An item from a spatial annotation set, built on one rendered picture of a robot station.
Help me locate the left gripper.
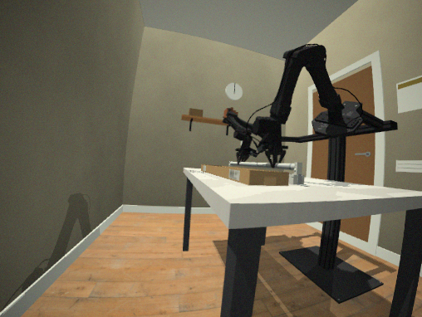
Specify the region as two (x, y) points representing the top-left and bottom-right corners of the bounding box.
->
(258, 134), (288, 168)

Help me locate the white long tube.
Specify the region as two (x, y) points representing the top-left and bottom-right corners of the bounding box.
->
(230, 162), (295, 170)

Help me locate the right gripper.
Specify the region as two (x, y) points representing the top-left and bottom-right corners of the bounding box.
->
(235, 142), (257, 164)

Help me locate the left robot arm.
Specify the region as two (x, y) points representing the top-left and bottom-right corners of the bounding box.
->
(253, 45), (359, 135)

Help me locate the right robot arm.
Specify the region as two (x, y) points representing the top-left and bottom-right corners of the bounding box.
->
(222, 111), (265, 158)

